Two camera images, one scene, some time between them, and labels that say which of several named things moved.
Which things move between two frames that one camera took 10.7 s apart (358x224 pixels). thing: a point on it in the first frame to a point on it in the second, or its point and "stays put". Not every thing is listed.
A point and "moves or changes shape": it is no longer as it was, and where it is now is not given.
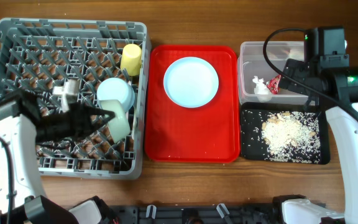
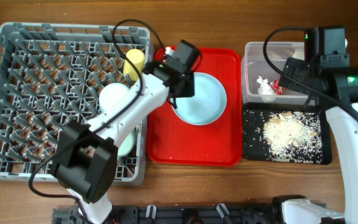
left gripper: x=82 y=122 to x=190 y=90
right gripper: x=296 y=68 stays put
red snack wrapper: x=273 y=85 moves or changes shape
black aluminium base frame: x=231 y=214 stays put
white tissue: x=261 y=90 moves or changes shape
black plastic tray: x=283 y=133 stays put
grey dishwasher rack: x=35 y=55 stays put
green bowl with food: x=119 y=126 moves or changes shape
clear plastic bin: x=252 y=61 stays put
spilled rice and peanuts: x=293 y=137 stays put
